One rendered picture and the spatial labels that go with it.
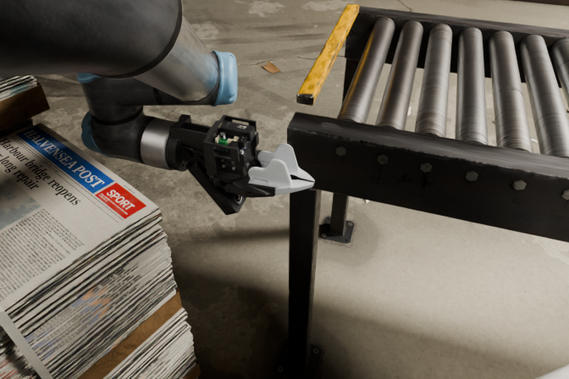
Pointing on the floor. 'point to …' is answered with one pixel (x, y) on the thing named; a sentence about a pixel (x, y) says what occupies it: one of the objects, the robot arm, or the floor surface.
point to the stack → (80, 266)
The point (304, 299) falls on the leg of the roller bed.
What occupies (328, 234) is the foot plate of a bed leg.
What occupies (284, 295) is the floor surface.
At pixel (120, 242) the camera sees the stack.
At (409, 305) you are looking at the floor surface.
